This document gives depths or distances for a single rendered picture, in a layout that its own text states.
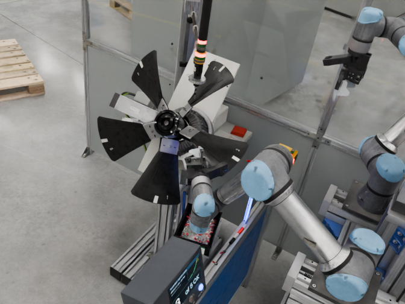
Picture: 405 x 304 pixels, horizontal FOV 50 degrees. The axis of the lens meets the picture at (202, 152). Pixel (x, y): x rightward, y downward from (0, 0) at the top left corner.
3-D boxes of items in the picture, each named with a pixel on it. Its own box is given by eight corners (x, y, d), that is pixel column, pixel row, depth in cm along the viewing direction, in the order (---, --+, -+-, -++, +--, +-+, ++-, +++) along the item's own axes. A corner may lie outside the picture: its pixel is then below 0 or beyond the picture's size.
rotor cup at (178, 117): (164, 111, 205) (153, 105, 192) (193, 114, 200) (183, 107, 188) (160, 142, 203) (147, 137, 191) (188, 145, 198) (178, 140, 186)
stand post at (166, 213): (156, 263, 279) (167, 152, 224) (167, 271, 276) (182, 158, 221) (152, 268, 276) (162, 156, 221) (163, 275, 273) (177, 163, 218)
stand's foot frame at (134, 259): (167, 216, 313) (167, 209, 308) (220, 246, 297) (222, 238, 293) (109, 274, 268) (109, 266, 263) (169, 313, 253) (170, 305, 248)
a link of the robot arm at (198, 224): (216, 222, 174) (220, 202, 167) (200, 239, 166) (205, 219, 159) (200, 213, 177) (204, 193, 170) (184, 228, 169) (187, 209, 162)
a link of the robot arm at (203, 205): (192, 219, 158) (195, 202, 153) (190, 198, 167) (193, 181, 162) (214, 219, 160) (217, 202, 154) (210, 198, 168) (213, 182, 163)
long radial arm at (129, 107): (176, 120, 219) (167, 116, 208) (169, 134, 219) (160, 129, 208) (130, 100, 229) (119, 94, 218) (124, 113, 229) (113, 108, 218)
